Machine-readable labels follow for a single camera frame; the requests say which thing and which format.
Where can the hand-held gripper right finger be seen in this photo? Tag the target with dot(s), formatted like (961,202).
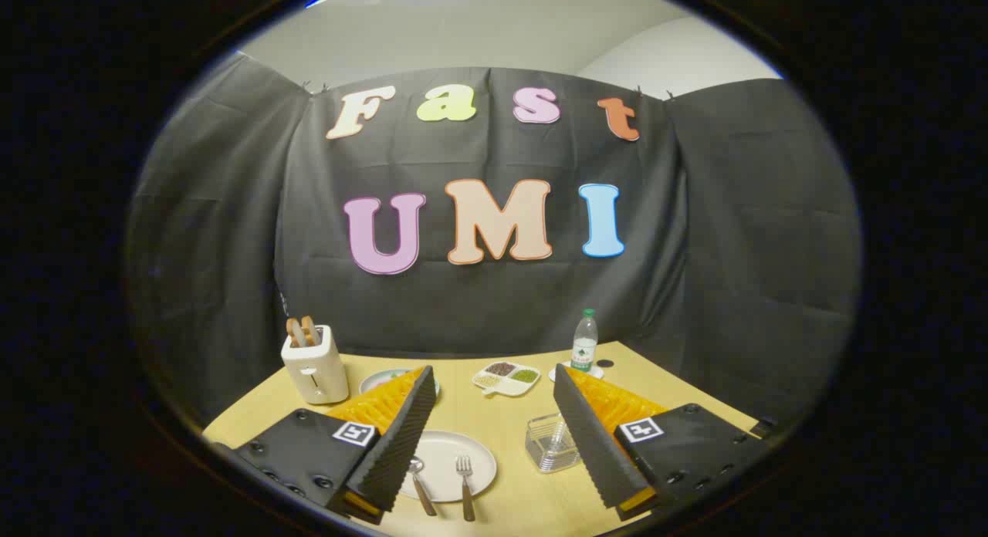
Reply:
(590,444)

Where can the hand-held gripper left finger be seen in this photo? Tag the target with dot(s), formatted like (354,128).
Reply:
(401,444)

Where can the clear cutlery holder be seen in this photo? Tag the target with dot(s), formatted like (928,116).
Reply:
(552,444)

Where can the round white plate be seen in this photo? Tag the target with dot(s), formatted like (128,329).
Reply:
(444,452)

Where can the pale green food plate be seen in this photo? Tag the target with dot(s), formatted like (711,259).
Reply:
(378,380)

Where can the white square coaster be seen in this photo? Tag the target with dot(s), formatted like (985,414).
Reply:
(594,373)

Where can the clear plastic water bottle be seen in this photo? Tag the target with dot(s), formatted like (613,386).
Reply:
(584,348)

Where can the white divided bean dish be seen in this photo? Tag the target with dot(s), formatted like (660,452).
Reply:
(505,383)

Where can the cream toaster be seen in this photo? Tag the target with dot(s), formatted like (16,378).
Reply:
(316,371)

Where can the toasted bread slice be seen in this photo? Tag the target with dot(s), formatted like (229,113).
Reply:
(309,330)
(293,332)

